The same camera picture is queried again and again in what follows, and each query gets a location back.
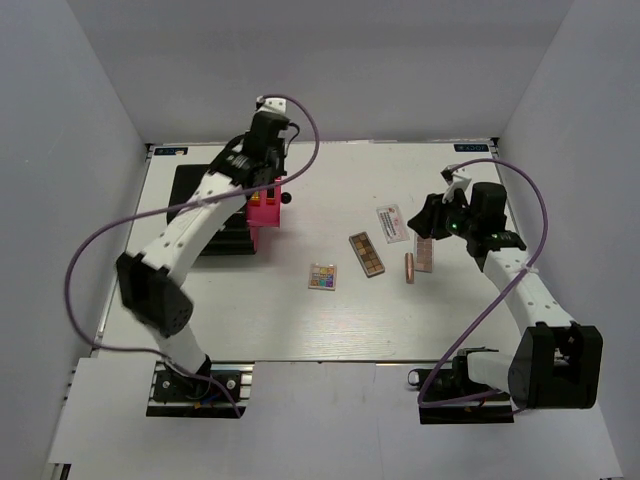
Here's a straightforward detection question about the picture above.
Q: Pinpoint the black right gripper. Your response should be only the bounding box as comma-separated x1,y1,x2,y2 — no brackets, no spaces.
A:
407,189,478,240

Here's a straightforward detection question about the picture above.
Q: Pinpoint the mirrored pink eyeshadow palette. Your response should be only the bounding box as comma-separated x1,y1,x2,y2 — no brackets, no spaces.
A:
414,235,434,273

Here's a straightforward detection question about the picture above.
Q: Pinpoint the clear false eyelash box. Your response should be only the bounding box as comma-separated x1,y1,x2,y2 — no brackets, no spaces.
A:
376,204,409,244

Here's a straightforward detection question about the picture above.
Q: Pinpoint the rose gold lipstick tube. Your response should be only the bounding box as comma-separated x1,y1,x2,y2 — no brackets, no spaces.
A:
404,252,415,284

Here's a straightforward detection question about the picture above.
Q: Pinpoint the pink black makeup drawer organizer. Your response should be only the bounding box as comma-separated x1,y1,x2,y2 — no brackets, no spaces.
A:
169,164,292,256

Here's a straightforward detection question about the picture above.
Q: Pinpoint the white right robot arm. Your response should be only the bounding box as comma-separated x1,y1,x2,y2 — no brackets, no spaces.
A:
408,182,603,409

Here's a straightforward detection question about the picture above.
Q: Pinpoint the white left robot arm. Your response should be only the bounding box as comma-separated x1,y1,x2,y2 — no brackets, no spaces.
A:
116,100,290,399

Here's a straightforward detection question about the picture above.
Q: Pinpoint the long brown eyeshadow palette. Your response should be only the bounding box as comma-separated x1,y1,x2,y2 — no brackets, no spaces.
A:
349,232,385,278

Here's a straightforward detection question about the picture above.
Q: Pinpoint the colourful glitter eyeshadow palette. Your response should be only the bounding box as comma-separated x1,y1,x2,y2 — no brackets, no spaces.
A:
308,263,338,291

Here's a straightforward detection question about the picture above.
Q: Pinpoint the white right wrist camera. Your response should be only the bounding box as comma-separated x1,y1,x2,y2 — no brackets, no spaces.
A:
441,165,471,203

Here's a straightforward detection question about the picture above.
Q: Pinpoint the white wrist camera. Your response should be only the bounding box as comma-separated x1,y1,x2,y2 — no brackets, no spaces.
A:
441,165,471,203
256,96,287,116

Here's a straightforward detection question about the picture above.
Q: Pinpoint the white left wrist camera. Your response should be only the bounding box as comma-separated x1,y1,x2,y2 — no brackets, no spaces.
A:
256,96,287,116

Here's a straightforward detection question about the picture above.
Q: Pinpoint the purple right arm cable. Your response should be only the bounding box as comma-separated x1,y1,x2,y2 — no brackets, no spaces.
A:
417,160,549,415

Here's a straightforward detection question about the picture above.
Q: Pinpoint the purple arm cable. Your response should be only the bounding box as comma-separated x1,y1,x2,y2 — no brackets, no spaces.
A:
67,93,321,419
417,160,549,415

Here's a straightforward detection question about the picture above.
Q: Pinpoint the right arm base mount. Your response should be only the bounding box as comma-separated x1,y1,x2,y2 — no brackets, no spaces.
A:
419,368,514,426

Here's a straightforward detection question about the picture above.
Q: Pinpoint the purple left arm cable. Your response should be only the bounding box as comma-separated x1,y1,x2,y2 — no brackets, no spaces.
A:
67,93,321,419

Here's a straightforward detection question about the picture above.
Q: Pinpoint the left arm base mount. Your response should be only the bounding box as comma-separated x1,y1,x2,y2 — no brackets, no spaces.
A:
146,362,253,419

